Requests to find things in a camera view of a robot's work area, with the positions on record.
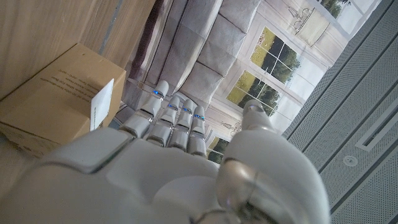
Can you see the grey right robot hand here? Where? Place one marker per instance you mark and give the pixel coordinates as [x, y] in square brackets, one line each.
[155, 186]

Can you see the brown cardboard packing box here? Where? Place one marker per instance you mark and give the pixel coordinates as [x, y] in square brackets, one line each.
[46, 102]

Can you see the printed living room backdrop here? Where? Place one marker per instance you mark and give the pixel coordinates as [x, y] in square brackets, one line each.
[217, 46]

